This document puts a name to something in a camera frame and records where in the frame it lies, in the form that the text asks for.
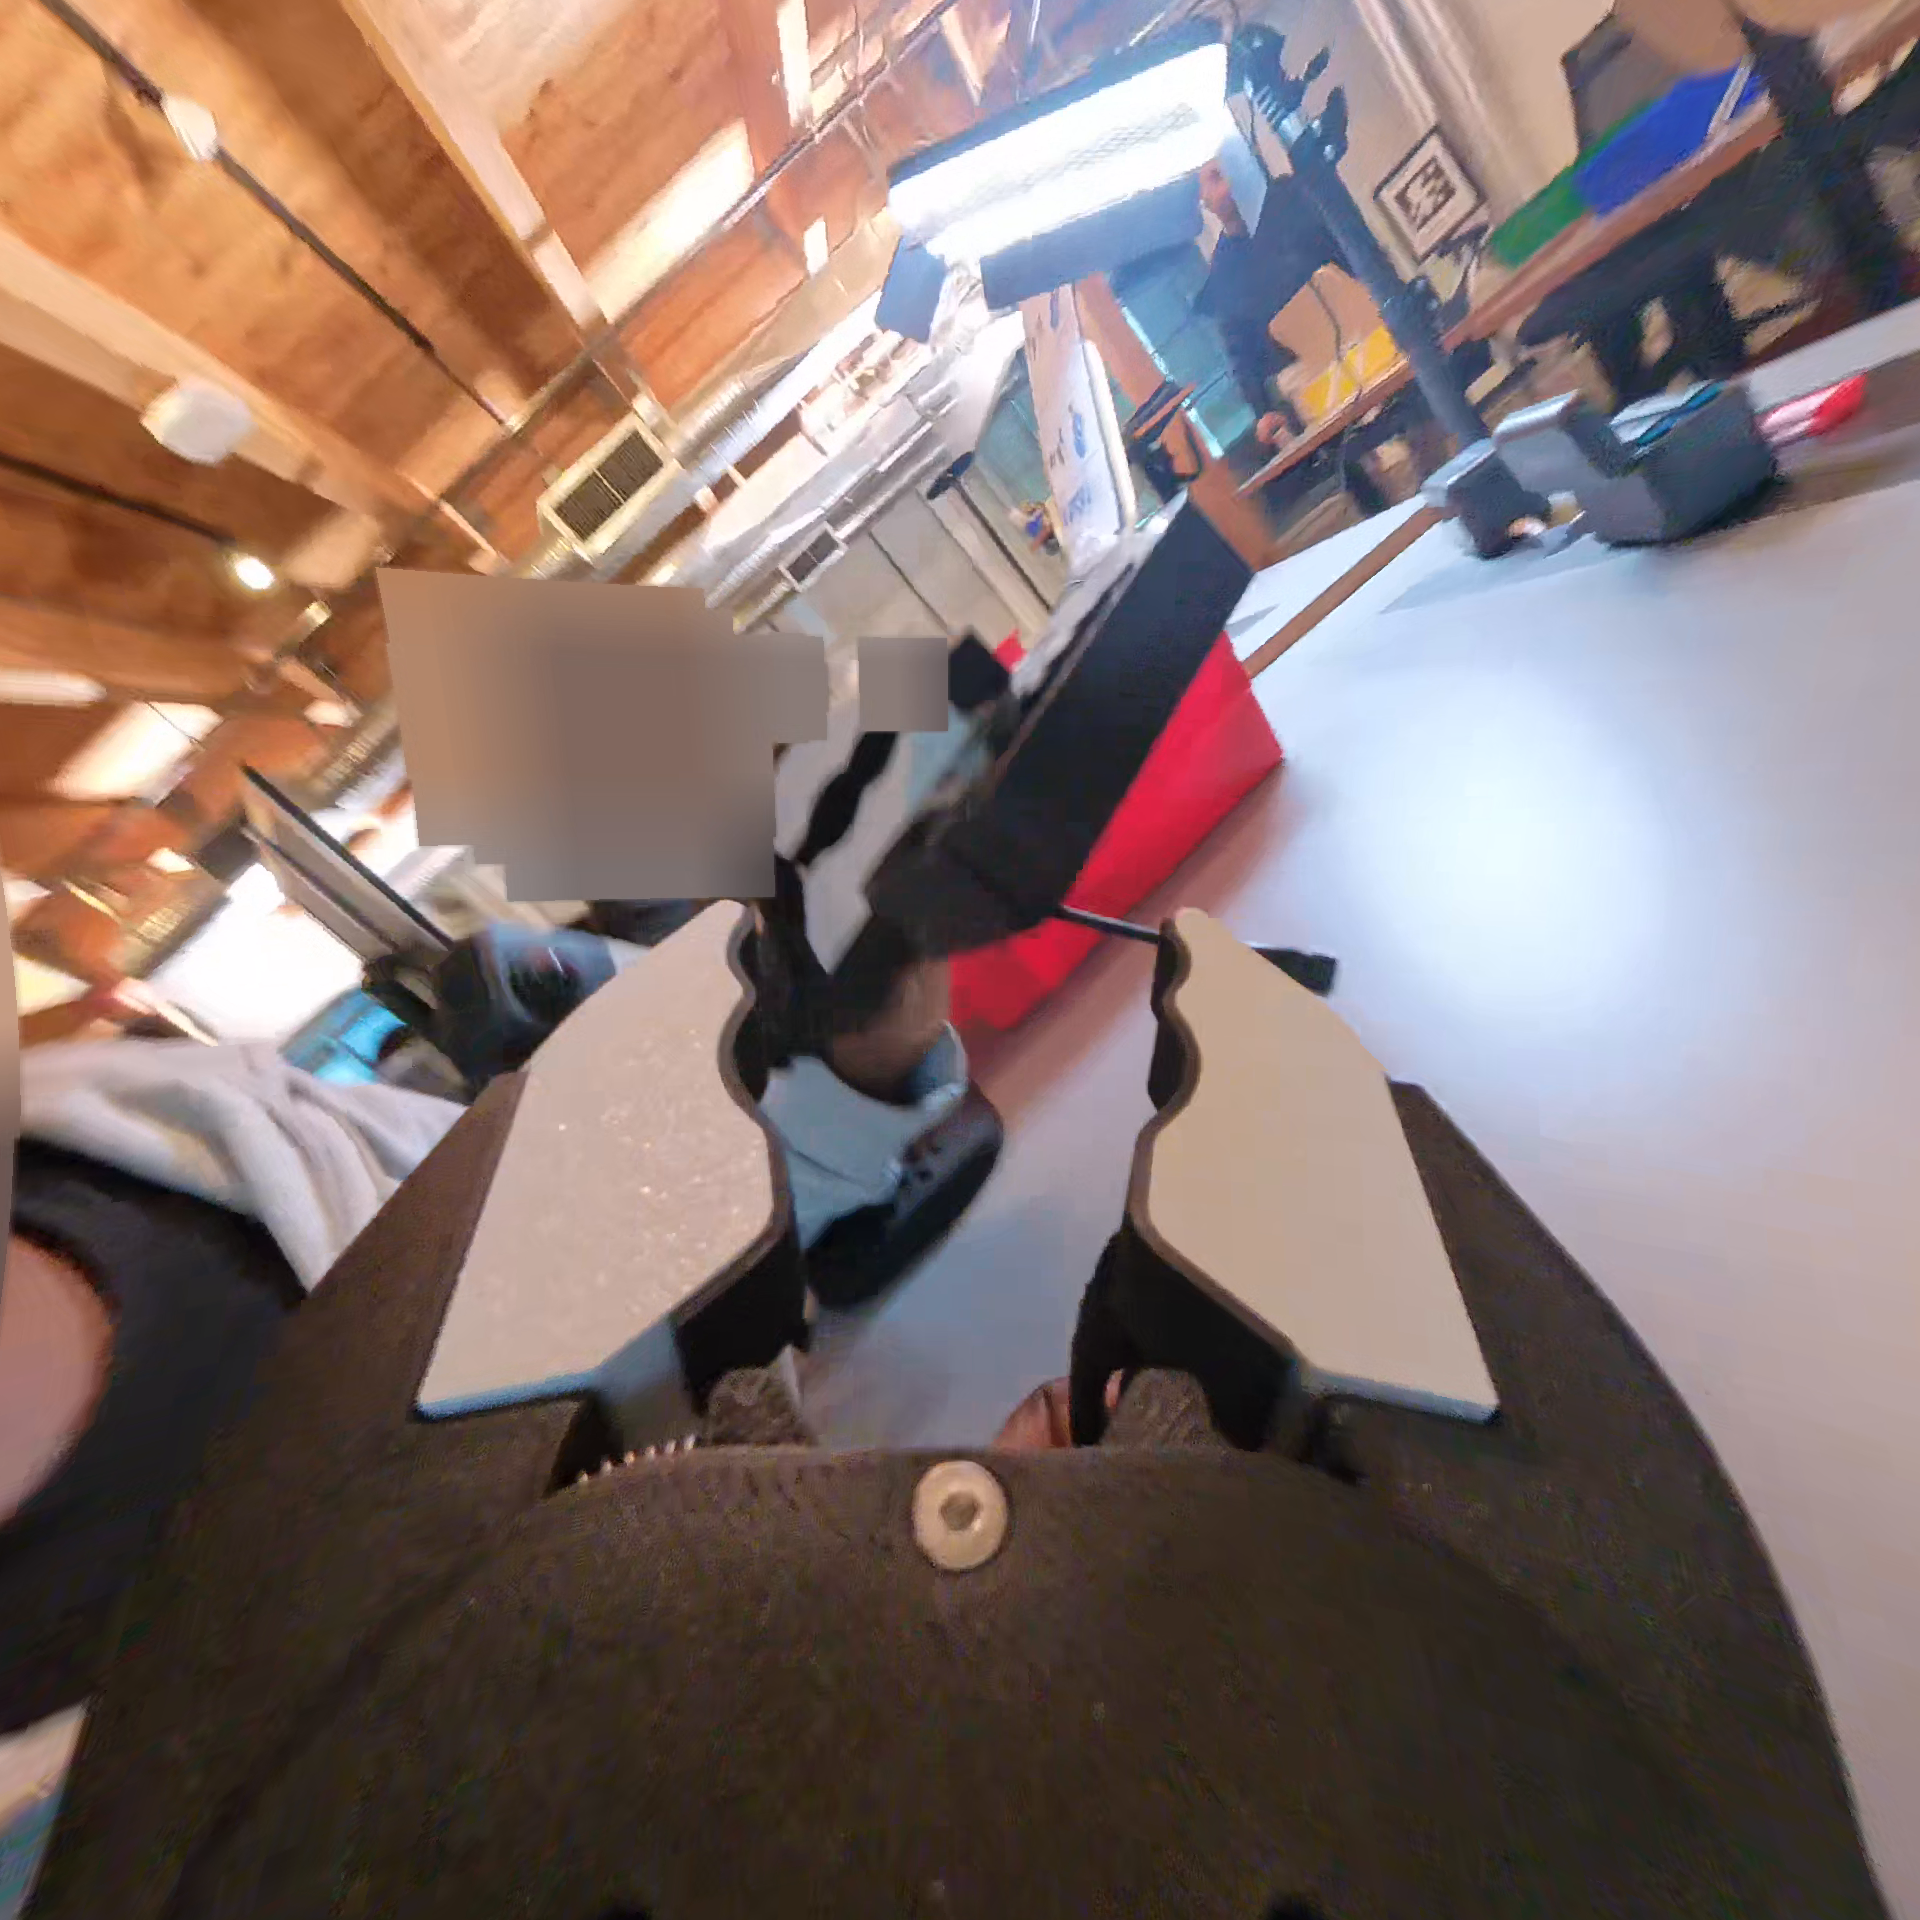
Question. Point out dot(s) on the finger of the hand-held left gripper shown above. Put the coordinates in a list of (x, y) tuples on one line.
[(886, 809), (805, 839)]

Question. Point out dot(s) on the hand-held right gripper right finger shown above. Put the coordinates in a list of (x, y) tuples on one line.
[(1304, 1199)]

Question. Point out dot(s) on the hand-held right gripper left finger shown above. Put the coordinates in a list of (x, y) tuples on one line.
[(601, 1185)]

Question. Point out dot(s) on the red bin with black divider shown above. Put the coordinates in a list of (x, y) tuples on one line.
[(1155, 839)]

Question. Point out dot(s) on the person's left hand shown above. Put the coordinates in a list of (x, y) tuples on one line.
[(895, 1005)]

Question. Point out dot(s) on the grey sweater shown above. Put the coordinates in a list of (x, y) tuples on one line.
[(226, 1142)]

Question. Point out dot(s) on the ceiling air vent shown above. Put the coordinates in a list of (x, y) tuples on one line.
[(609, 481)]

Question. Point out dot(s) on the laptop screen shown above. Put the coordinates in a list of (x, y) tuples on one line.
[(338, 871)]

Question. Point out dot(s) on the white banner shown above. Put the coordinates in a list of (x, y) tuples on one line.
[(1083, 433)]

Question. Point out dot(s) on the yellow bins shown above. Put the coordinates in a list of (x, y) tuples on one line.
[(1352, 374)]

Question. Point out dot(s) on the white light panel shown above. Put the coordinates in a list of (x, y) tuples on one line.
[(1051, 164)]

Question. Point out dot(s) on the black light stand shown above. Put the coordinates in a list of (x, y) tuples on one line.
[(1388, 285)]

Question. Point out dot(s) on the grey electronic device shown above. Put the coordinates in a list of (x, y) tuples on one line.
[(1651, 465)]

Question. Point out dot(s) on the green bin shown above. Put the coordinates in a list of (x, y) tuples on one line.
[(1537, 221)]

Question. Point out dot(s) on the long wooden table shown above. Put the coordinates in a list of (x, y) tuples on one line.
[(1622, 255)]

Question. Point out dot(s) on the small red object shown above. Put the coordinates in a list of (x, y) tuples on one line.
[(1816, 409)]

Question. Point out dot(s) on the blue bin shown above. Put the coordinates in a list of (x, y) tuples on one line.
[(1666, 143)]

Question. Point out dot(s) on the black white wall marker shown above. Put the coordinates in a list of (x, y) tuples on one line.
[(1429, 188)]

